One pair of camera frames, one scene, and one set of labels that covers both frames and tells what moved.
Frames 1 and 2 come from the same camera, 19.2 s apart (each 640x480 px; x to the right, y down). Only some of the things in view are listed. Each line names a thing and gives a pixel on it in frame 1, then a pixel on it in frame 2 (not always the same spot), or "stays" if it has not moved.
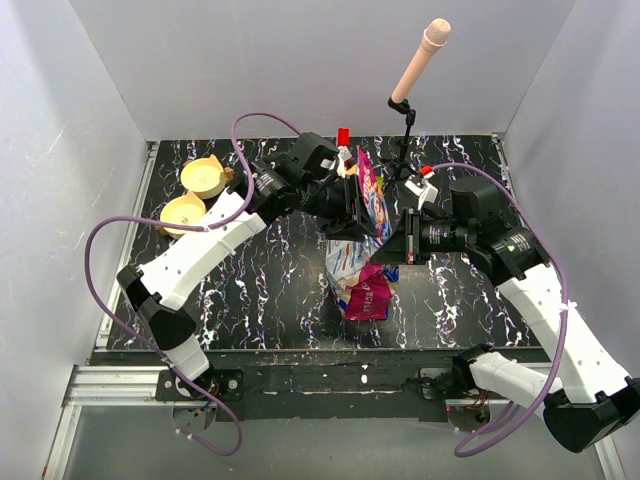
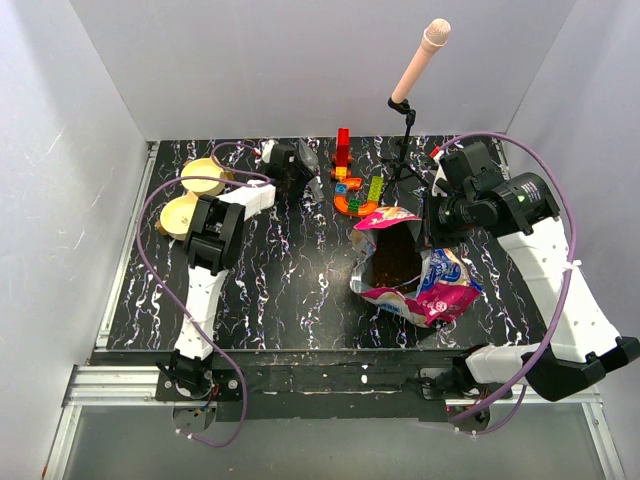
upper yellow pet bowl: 204,177 stays
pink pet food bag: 364,290 to 392,272
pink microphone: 435,36 stays
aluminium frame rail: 143,385 stays
